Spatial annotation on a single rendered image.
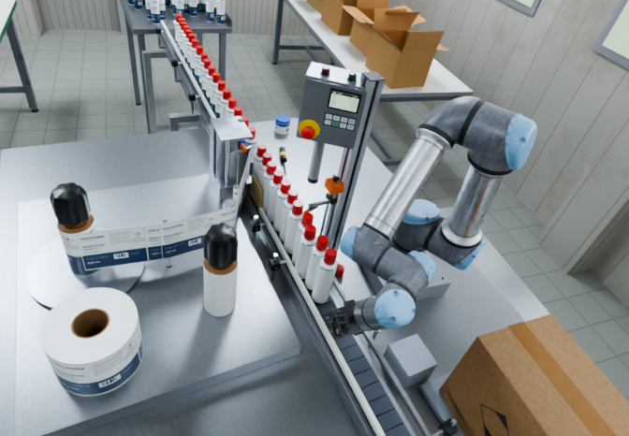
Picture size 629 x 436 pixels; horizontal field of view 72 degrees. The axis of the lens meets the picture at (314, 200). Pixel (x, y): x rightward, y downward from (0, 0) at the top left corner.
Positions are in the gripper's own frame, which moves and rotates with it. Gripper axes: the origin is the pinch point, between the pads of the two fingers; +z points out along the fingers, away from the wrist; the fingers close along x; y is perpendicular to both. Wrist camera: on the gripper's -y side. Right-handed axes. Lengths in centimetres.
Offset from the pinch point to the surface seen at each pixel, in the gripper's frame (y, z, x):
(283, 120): -28, 57, -92
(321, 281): 1.8, 0.9, -11.8
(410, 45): -124, 62, -134
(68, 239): 63, 11, -41
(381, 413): 0.4, -7.5, 24.0
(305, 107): 1, -20, -56
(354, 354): -1.1, 0.7, 9.7
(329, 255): 0.8, -7.4, -17.2
